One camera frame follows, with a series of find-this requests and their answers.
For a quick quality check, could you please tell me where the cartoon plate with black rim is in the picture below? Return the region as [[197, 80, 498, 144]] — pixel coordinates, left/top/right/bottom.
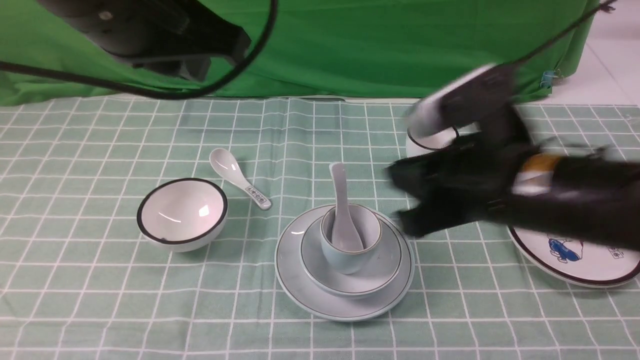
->
[[507, 227, 640, 289]]

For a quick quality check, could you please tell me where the pale blue ceramic plate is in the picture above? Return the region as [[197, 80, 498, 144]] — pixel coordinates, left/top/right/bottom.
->
[[274, 205, 416, 322]]

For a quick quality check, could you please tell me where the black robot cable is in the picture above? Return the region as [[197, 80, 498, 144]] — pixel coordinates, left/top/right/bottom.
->
[[0, 0, 279, 100]]

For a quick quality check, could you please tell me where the white cup with black rim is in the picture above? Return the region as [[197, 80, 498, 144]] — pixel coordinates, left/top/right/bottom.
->
[[405, 127, 475, 158]]

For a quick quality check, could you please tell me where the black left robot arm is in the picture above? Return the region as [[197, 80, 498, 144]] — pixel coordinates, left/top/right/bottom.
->
[[39, 0, 250, 82]]

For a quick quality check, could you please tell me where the green backdrop cloth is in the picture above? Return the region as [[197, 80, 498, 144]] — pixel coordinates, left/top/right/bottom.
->
[[1, 0, 598, 98]]

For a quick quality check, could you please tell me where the white bowl with black rim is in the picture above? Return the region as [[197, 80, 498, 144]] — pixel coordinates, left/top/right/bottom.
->
[[135, 178, 230, 253]]

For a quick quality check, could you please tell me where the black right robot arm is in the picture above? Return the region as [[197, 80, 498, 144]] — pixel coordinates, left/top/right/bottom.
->
[[386, 105, 639, 251]]

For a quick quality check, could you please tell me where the pale blue ceramic cup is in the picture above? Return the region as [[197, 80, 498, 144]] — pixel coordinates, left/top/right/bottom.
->
[[320, 203, 383, 275]]

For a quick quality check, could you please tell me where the green checkered tablecloth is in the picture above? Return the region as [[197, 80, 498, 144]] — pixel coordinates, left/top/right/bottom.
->
[[0, 96, 639, 360]]

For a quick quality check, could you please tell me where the white spoon with patterned handle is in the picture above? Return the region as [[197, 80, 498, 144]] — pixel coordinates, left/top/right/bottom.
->
[[209, 148, 272, 211]]

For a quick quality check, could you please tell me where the plain white ceramic spoon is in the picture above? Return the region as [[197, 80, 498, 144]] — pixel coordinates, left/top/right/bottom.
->
[[329, 162, 364, 253]]

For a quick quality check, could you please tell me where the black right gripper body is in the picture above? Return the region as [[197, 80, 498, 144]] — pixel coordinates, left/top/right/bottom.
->
[[386, 107, 538, 239]]

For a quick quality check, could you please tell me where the pale blue ceramic bowl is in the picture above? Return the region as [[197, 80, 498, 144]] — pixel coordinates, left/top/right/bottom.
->
[[300, 205, 409, 297]]

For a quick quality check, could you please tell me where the blue binder clip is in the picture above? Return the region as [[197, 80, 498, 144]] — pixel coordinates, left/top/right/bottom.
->
[[539, 70, 557, 89]]

